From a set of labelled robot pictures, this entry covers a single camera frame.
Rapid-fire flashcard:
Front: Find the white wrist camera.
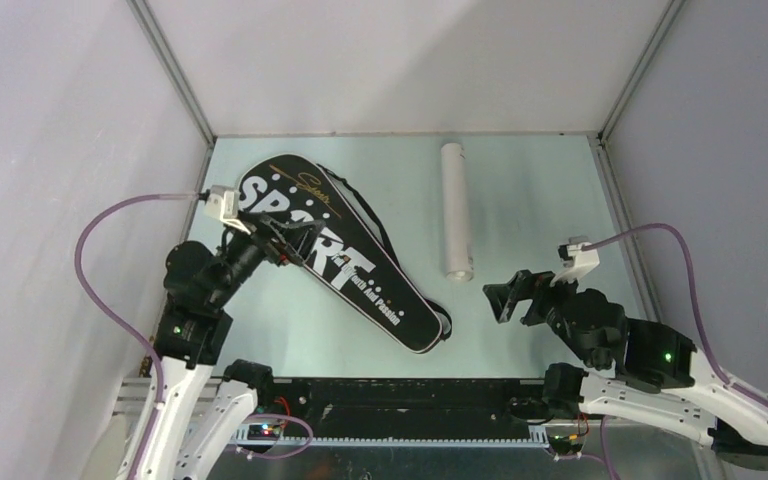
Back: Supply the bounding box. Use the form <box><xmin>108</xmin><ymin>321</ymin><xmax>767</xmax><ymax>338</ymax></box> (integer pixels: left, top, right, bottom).
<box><xmin>551</xmin><ymin>236</ymin><xmax>600</xmax><ymax>286</ymax></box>
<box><xmin>199</xmin><ymin>185</ymin><xmax>253</xmax><ymax>234</ymax></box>

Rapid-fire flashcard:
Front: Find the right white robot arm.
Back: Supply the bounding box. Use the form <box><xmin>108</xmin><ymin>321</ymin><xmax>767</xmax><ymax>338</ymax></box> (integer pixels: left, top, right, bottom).
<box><xmin>482</xmin><ymin>270</ymin><xmax>768</xmax><ymax>471</ymax></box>

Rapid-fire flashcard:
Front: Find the white slotted cable duct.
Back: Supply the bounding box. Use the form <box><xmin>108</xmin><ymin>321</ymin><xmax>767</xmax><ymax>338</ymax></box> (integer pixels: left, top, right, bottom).
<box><xmin>227</xmin><ymin>424</ymin><xmax>549</xmax><ymax>448</ymax></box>

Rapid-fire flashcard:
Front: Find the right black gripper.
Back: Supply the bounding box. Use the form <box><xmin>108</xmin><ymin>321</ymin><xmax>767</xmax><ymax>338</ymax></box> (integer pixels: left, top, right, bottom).
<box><xmin>480</xmin><ymin>264</ymin><xmax>597</xmax><ymax>367</ymax></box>

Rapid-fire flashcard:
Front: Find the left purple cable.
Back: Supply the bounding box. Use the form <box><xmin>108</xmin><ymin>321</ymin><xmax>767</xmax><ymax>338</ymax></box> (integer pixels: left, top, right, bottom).
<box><xmin>74</xmin><ymin>193</ymin><xmax>210</xmax><ymax>480</ymax></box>

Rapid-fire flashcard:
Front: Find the black sport racket bag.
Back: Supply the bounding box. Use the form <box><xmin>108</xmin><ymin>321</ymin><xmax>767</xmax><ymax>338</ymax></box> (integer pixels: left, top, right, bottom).
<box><xmin>238</xmin><ymin>154</ymin><xmax>453</xmax><ymax>354</ymax></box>

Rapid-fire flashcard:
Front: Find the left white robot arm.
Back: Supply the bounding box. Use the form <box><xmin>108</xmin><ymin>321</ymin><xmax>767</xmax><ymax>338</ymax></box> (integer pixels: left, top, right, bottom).
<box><xmin>117</xmin><ymin>212</ymin><xmax>325</xmax><ymax>479</ymax></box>

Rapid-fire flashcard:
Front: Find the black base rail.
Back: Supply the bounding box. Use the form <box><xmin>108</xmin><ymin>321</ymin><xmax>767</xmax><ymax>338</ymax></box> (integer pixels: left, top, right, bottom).
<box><xmin>267</xmin><ymin>378</ymin><xmax>599</xmax><ymax>438</ymax></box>

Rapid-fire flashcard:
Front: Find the white shuttlecock tube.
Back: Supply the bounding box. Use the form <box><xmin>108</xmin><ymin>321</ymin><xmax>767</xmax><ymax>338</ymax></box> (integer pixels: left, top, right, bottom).
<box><xmin>440</xmin><ymin>142</ymin><xmax>474</xmax><ymax>283</ymax></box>

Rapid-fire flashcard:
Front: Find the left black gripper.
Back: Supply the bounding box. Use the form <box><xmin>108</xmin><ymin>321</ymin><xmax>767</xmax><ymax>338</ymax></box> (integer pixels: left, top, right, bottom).
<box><xmin>208</xmin><ymin>208</ymin><xmax>325</xmax><ymax>307</ymax></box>

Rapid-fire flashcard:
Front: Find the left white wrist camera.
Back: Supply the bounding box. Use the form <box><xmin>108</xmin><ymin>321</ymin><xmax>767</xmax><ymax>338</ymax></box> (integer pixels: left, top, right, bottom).
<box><xmin>199</xmin><ymin>185</ymin><xmax>253</xmax><ymax>234</ymax></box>

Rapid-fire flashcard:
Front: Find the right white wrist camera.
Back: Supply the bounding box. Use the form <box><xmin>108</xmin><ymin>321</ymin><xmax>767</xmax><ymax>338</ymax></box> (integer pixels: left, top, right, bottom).
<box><xmin>551</xmin><ymin>236</ymin><xmax>600</xmax><ymax>286</ymax></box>

